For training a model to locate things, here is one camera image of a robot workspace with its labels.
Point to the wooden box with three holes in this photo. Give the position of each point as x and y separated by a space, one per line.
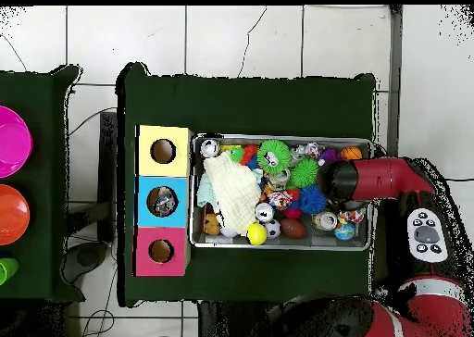
178 189

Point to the red silver soda can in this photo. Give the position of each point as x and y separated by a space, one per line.
324 220
209 147

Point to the small soccer ball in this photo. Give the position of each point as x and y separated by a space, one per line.
272 229

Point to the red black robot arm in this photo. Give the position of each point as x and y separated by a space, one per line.
385 178

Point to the blue spiky ball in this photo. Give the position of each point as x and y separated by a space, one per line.
312 201

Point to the small globe ball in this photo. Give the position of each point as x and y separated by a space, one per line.
344 231

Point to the brown toy football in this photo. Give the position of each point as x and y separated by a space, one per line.
292 228

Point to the green cup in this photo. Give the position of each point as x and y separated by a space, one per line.
6 270

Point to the bag of coloured spiky balls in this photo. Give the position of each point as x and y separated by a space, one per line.
241 155

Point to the orange plate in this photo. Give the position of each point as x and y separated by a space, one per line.
11 215

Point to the clear mesh bin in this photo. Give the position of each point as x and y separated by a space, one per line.
198 241

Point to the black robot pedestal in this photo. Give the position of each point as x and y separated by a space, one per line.
222 322

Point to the yellow ball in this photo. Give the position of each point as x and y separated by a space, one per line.
256 234

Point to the purple spiky ball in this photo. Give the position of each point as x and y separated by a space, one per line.
327 156

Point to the cream knitted cloth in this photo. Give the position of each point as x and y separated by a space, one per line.
231 192

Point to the green spiky ball with eyes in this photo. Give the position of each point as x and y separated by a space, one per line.
273 157

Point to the pink plate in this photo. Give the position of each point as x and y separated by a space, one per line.
11 141

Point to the plain green spiky ball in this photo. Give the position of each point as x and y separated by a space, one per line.
304 172

